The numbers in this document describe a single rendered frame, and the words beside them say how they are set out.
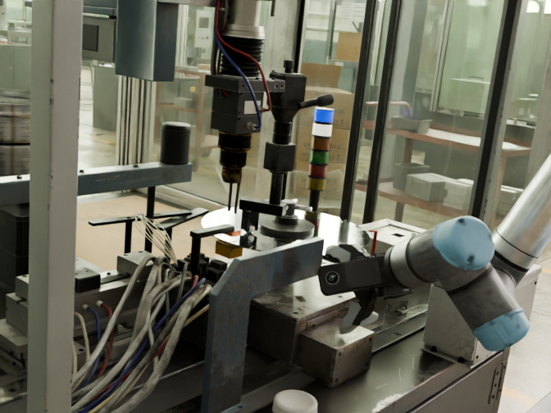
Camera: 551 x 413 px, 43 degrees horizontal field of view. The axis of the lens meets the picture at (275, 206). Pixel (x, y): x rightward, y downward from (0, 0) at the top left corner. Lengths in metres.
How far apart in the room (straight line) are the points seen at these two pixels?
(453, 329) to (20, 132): 1.03
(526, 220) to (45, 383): 0.71
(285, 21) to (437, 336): 0.96
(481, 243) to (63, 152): 0.56
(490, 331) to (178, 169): 0.70
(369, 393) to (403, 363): 0.15
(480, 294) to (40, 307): 0.57
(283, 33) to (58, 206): 1.28
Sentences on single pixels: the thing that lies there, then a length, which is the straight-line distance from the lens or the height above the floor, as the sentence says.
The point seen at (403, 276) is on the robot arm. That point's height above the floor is 0.99.
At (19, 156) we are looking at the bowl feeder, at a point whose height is 0.99.
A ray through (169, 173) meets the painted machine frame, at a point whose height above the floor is 1.03.
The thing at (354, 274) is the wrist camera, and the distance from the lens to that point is 1.11.
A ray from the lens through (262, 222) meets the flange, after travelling 1.37.
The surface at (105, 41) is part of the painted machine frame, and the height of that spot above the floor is 1.27.
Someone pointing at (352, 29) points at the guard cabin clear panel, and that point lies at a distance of 1.83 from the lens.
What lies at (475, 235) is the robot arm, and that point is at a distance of 1.00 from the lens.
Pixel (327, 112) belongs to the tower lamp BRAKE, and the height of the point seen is 1.15.
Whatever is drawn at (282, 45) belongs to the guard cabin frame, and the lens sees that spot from 1.95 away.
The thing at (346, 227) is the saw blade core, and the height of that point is 0.95.
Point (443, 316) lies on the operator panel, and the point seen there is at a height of 0.83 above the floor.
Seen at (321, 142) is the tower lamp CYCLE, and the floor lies 1.08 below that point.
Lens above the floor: 1.33
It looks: 14 degrees down
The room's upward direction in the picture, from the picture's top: 6 degrees clockwise
